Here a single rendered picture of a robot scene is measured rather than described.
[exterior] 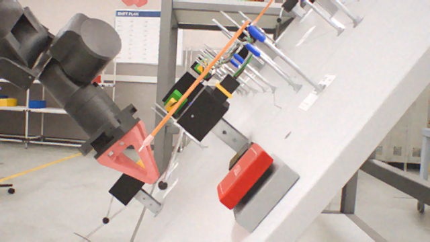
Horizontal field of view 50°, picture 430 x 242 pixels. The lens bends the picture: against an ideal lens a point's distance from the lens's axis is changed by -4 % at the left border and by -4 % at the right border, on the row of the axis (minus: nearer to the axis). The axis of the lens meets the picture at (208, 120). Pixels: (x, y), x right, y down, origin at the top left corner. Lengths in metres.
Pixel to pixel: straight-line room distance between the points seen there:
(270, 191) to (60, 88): 0.36
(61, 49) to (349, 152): 0.39
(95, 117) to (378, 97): 0.39
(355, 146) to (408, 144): 7.59
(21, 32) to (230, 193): 0.38
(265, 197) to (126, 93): 8.16
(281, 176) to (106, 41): 0.31
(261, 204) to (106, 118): 0.32
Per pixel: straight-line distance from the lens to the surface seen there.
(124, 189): 0.92
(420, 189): 1.09
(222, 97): 0.60
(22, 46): 0.62
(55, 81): 0.63
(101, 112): 0.63
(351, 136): 0.33
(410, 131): 7.91
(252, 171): 0.35
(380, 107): 0.33
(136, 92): 8.44
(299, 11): 1.33
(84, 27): 0.59
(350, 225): 1.45
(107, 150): 0.63
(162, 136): 1.55
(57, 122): 8.99
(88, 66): 0.59
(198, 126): 0.61
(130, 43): 8.48
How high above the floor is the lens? 1.18
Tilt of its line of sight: 4 degrees down
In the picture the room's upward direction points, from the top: 3 degrees clockwise
